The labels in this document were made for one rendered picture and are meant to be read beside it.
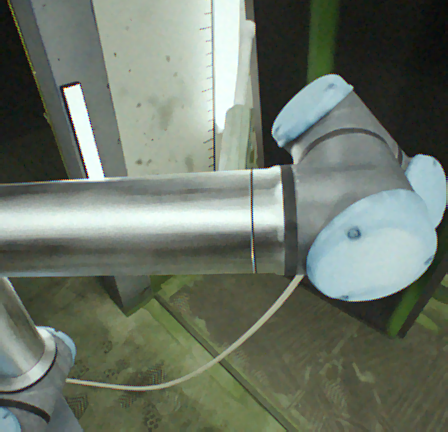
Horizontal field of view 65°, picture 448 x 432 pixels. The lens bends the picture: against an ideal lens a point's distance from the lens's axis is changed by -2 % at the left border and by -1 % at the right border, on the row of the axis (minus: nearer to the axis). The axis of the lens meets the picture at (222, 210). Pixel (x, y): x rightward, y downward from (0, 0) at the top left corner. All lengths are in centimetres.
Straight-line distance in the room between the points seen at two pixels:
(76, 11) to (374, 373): 187
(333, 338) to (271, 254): 172
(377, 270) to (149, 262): 17
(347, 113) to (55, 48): 101
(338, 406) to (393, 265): 157
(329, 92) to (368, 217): 16
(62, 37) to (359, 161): 107
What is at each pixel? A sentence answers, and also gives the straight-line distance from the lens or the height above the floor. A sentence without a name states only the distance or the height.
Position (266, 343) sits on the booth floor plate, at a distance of 189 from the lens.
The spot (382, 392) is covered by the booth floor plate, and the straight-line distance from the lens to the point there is 191.
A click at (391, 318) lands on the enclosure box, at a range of 158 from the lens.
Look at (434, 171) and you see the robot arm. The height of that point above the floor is 147.
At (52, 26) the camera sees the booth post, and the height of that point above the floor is 144.
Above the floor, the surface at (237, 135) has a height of 137.
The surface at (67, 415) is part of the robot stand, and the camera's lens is 119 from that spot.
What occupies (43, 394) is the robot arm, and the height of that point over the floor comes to 86.
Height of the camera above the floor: 169
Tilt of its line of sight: 40 degrees down
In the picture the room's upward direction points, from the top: straight up
